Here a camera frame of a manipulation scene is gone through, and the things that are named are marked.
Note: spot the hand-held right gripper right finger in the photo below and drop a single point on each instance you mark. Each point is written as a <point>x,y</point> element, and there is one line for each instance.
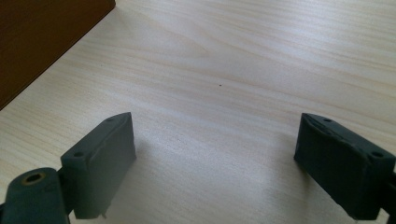
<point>339,168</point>

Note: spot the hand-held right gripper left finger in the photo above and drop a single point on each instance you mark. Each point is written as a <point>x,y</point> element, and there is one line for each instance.
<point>102,165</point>

